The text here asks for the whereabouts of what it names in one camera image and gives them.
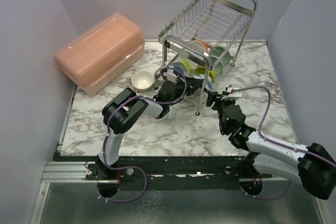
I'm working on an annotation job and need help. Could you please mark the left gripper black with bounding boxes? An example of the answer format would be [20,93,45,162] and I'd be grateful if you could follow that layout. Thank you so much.
[167,73,204,106]

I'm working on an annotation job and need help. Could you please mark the white orange bowl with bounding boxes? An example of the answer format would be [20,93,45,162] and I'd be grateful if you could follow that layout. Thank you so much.
[191,39,208,52]

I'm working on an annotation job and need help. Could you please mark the mint green brown-rimmed bowl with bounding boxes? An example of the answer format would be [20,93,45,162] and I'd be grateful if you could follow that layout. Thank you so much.
[210,46,230,61]

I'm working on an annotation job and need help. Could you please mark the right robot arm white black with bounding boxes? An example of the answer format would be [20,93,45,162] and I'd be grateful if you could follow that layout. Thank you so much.
[206,88,335,200]

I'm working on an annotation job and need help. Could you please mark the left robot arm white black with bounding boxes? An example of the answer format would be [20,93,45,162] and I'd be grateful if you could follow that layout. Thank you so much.
[92,73,204,179]

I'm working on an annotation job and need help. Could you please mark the plain white bowl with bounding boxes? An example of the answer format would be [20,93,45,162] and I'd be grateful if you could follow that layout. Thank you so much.
[131,70,154,92]

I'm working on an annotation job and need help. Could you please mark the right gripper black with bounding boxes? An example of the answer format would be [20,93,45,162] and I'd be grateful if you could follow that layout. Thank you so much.
[206,90,236,133]

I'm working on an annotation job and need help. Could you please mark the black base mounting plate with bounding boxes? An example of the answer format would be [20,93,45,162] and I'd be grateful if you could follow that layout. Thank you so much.
[53,152,271,197]

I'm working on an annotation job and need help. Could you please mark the lime green white bowl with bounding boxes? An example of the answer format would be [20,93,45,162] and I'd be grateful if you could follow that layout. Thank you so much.
[172,60,197,77]

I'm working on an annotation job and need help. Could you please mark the yellow-green bottom bowl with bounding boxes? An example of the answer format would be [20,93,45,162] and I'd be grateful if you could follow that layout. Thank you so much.
[194,66,216,83]

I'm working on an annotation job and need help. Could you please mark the blue white patterned bowl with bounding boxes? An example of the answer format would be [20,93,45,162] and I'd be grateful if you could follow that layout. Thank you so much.
[193,74,213,91]

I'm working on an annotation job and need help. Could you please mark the stainless steel dish rack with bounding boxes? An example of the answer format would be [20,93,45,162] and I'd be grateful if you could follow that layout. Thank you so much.
[152,0,258,116]

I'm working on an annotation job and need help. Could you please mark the pink plastic storage box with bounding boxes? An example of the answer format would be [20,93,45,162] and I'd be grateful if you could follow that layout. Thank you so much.
[55,13,145,97]

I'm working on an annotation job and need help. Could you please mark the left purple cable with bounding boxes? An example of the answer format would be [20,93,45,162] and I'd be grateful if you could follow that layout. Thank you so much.
[97,68,187,203]

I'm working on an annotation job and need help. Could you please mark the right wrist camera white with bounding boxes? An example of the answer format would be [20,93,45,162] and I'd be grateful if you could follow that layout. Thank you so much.
[221,84,242,101]

